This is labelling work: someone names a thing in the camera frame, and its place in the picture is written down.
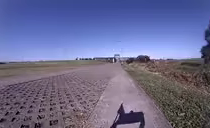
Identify row of distant buildings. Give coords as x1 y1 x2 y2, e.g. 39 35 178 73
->
75 53 122 64

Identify grey concrete path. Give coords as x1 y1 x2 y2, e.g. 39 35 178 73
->
82 63 174 128

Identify clump of dark bushes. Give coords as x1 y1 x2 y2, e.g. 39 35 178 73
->
125 54 152 65

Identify grey road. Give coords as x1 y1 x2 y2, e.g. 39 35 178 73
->
0 63 122 90

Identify concrete grid paver surface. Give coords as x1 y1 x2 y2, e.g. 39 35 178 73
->
0 71 111 128

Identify flat grass field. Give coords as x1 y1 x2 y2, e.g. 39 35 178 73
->
0 59 108 80

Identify grass verge with dry brush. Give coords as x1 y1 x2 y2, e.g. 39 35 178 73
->
121 58 210 128

